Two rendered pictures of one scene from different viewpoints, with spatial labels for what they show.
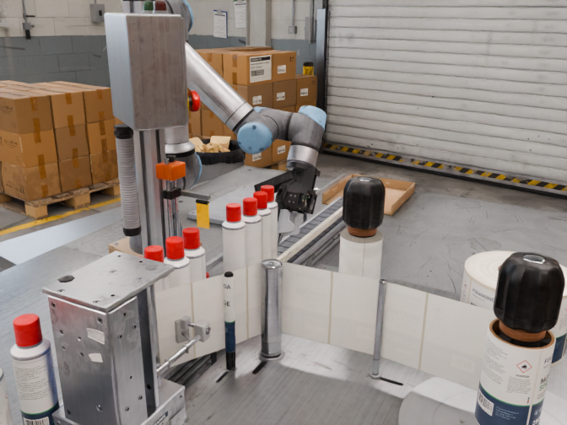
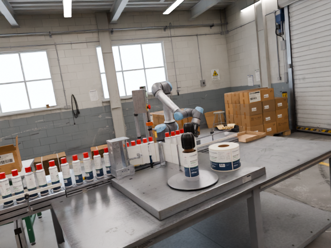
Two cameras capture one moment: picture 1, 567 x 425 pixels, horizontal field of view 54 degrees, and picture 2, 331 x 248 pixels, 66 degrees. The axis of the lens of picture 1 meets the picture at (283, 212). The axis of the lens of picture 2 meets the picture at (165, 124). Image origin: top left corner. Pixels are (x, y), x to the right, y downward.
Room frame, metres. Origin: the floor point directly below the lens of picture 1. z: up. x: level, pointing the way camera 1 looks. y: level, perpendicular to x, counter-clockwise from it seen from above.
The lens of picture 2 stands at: (-0.65, -1.03, 1.46)
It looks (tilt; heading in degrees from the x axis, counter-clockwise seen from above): 8 degrees down; 32
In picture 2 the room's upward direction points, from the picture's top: 8 degrees counter-clockwise
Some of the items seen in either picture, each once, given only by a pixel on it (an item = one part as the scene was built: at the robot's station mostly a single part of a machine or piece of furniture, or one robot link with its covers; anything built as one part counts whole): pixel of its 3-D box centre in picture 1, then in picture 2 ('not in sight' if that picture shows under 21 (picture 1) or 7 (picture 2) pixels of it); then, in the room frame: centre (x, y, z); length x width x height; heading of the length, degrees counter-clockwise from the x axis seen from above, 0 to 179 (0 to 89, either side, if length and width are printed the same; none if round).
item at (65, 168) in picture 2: not in sight; (66, 172); (0.39, 0.48, 0.98); 0.05 x 0.05 x 0.20
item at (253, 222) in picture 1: (250, 241); (174, 143); (1.19, 0.08, 0.98); 0.05 x 0.05 x 0.20
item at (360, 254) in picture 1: (360, 249); (190, 141); (1.04, -0.16, 1.03); 0.09 x 0.09 x 0.30
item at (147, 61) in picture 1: (146, 68); (140, 101); (1.04, 0.25, 1.38); 0.17 x 0.10 x 0.19; 28
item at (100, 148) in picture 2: not in sight; (104, 150); (3.83, 3.73, 0.11); 0.65 x 0.54 x 0.22; 139
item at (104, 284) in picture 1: (110, 277); (117, 139); (0.68, 0.23, 1.14); 0.14 x 0.11 x 0.01; 153
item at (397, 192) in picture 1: (369, 192); (246, 136); (1.99, -0.32, 0.85); 0.30 x 0.26 x 0.04; 153
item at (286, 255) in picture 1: (296, 246); (194, 147); (1.34, -0.04, 0.91); 1.07 x 0.01 x 0.02; 153
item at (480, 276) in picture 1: (514, 306); (224, 156); (0.95, -0.45, 0.95); 0.20 x 0.20 x 0.14
